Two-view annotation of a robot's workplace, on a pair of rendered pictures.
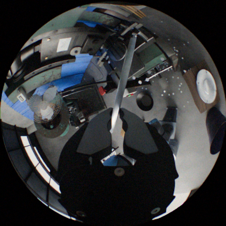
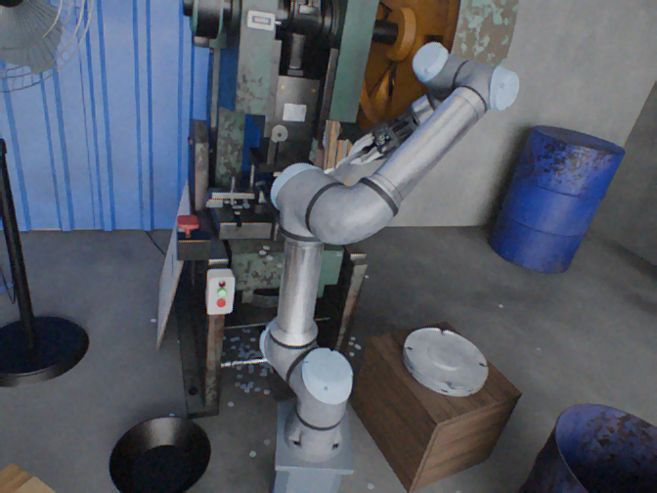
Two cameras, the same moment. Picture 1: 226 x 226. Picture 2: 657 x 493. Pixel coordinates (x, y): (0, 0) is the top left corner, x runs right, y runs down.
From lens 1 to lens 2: 1.26 m
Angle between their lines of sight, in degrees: 93
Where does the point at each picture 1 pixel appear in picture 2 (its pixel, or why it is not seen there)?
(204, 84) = (432, 351)
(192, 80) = (391, 351)
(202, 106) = (436, 405)
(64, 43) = (296, 112)
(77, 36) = (303, 129)
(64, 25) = (333, 110)
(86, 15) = not seen: hidden behind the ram
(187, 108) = not seen: outside the picture
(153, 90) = (221, 431)
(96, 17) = not seen: hidden behind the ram
